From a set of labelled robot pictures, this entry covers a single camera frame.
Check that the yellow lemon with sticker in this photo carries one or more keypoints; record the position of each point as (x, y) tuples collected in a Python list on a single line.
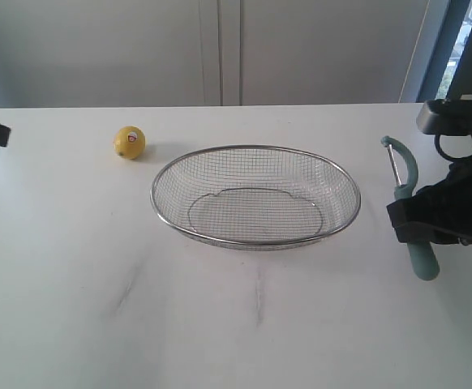
[(129, 142)]

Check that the teal handled peeler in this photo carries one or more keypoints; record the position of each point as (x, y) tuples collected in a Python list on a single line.
[(422, 256)]

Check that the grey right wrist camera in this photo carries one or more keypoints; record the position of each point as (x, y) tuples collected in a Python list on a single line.
[(445, 117)]

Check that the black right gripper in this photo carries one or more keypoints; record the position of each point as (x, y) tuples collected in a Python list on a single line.
[(440, 214)]

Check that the oval wire mesh basket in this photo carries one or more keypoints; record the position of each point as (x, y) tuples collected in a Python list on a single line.
[(255, 197)]

